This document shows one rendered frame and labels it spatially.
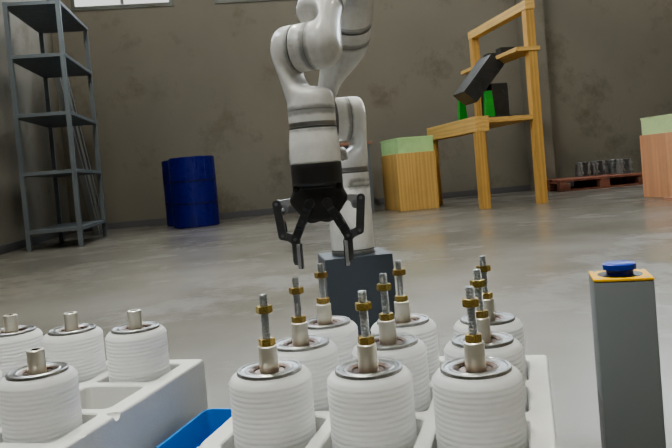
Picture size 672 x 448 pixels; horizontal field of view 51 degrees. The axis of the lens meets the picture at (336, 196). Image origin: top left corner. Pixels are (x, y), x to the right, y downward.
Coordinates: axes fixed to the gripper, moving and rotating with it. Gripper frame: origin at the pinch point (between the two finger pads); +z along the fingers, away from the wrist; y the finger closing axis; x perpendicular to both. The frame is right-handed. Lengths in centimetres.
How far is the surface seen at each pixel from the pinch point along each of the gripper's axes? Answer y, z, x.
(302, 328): -2.6, 7.4, -12.7
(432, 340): 14.7, 12.1, -5.2
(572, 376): 47, 35, 46
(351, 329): 3.3, 10.4, -2.5
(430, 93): 98, -102, 857
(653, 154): 266, -1, 549
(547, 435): 24.2, 16.6, -29.9
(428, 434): 11.9, 16.6, -27.5
